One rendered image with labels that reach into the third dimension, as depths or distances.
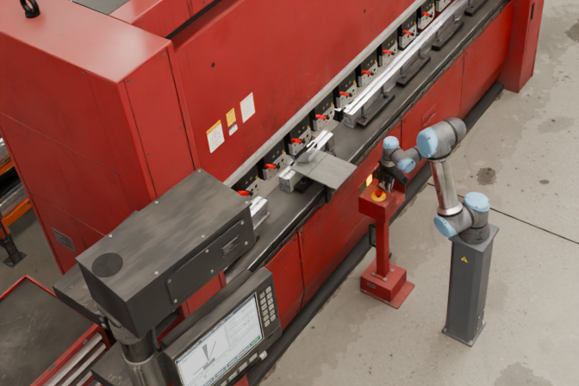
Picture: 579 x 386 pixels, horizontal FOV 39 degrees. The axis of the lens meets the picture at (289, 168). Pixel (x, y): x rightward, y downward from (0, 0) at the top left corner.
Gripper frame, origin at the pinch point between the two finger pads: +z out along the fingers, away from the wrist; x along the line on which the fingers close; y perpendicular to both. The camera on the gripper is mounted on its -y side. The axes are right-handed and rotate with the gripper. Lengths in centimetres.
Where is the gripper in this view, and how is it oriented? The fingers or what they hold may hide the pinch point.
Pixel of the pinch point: (389, 190)
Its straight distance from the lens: 423.2
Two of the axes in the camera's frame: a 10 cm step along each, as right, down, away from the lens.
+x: -5.8, 6.0, -5.5
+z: 0.2, 6.9, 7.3
